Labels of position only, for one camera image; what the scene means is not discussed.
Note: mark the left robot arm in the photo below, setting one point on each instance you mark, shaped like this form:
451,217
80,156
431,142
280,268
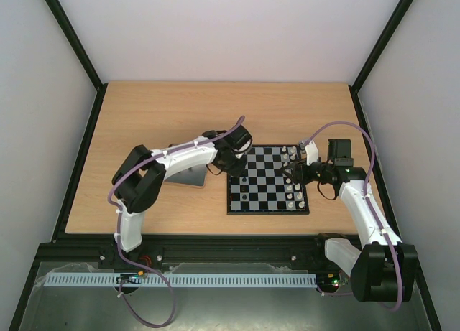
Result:
137,183

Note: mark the white slotted cable duct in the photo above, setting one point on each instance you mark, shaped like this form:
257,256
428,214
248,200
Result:
182,280

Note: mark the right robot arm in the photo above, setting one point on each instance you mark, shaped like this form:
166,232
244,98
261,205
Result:
383,268

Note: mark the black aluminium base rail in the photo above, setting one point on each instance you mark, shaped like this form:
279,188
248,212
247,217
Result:
162,252

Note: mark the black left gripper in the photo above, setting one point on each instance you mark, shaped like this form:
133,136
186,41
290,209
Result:
237,170

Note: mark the metal tray wooden rim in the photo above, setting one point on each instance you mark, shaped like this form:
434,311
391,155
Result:
193,177

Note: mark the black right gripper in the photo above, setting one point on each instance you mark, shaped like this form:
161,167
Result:
300,169

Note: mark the black white chessboard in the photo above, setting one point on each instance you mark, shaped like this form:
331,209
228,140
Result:
267,192

